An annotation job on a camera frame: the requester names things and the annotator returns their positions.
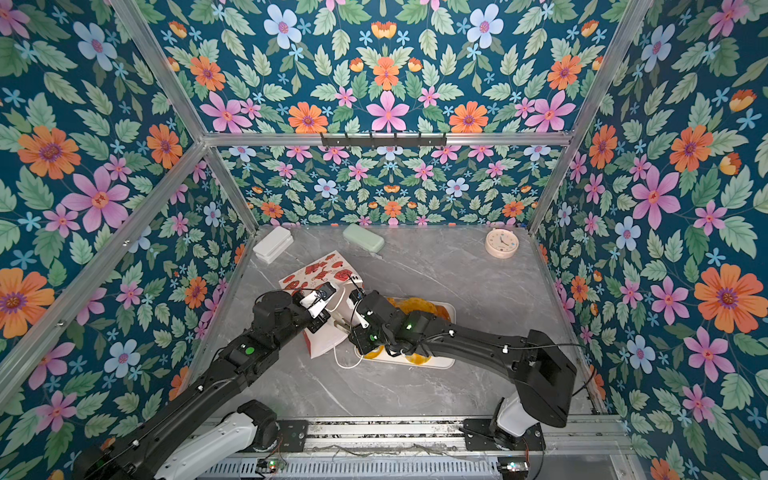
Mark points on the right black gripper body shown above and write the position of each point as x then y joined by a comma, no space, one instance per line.
369,338

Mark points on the red white paper bag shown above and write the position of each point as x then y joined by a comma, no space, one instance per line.
333,268

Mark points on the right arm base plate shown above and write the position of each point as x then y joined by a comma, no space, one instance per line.
479,435

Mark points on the pink round alarm clock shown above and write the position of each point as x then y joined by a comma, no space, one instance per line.
501,243

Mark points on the white flat box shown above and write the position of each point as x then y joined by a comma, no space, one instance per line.
273,244

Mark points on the white slotted cable duct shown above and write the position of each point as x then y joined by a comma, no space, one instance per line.
356,468

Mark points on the large orange fake donut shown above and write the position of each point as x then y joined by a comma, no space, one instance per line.
412,304

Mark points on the aluminium front rail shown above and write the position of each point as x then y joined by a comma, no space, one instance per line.
365,437

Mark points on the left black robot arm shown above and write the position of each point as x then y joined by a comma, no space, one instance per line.
164,447

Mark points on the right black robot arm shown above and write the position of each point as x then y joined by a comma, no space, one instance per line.
542,375

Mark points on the mint green glasses case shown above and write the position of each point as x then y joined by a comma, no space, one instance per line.
363,238

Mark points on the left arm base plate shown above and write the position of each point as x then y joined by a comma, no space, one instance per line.
291,436

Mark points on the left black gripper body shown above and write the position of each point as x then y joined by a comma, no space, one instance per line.
319,321

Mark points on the black hook rail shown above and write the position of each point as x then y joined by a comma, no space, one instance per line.
370,140

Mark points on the white plastic tray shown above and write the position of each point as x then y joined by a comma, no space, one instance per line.
434,363

